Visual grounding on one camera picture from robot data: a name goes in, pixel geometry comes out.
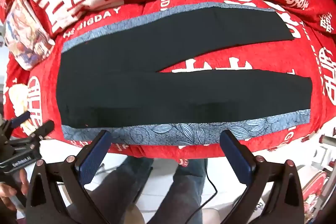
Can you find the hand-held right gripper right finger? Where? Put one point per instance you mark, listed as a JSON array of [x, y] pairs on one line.
[[236, 158]]

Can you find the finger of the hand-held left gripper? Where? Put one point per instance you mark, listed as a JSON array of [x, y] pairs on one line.
[[22, 117], [44, 129]]

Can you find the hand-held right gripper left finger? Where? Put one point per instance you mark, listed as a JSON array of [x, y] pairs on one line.
[[94, 158]]

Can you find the black pants with blue stripes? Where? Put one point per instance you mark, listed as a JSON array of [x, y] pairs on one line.
[[131, 87]]

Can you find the person's left hand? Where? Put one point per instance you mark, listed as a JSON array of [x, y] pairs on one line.
[[6, 197]]

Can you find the cream cloth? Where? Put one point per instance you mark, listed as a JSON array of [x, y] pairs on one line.
[[17, 98]]

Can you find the person's right leg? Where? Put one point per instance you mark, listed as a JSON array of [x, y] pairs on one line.
[[189, 187]]

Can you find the red patterned bag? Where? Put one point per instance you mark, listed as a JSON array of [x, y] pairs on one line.
[[315, 187]]

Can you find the colourful printed cloth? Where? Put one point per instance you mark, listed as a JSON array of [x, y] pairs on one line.
[[25, 32]]

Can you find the red printed blanket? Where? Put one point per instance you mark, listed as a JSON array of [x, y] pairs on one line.
[[296, 56]]

